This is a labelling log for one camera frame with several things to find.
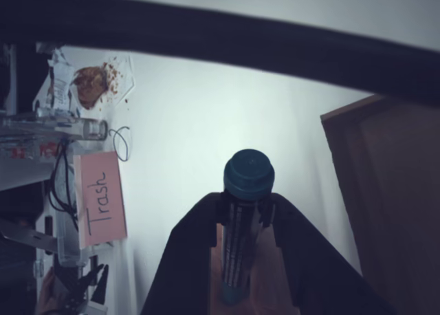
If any clear plastic bottle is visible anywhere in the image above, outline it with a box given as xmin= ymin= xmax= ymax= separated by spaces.
xmin=0 ymin=117 xmax=109 ymax=141

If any thick black cable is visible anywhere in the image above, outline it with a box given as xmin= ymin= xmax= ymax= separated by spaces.
xmin=0 ymin=0 xmax=440 ymax=101

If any brown crumb pile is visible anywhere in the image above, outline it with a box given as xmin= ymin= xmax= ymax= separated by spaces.
xmin=70 ymin=61 xmax=121 ymax=111

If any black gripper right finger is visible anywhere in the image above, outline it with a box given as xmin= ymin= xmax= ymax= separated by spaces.
xmin=256 ymin=191 xmax=396 ymax=315

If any open brown cardboard box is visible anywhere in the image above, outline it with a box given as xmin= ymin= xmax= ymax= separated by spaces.
xmin=319 ymin=93 xmax=440 ymax=315

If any green capped black marker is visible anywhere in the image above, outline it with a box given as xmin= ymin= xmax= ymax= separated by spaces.
xmin=219 ymin=149 xmax=276 ymax=305

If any thin dark wire loop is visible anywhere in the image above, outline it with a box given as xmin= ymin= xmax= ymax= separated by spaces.
xmin=108 ymin=124 xmax=132 ymax=163

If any thin black tangled cable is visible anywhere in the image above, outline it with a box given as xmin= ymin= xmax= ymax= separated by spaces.
xmin=49 ymin=139 xmax=80 ymax=228

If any pink trash paper note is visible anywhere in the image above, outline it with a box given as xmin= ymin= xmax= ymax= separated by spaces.
xmin=72 ymin=150 xmax=129 ymax=249

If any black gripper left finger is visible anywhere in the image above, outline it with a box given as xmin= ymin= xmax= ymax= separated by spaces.
xmin=140 ymin=190 xmax=228 ymax=315

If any crumpled white wrapper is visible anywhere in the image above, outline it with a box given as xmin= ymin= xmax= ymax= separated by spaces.
xmin=32 ymin=48 xmax=82 ymax=118

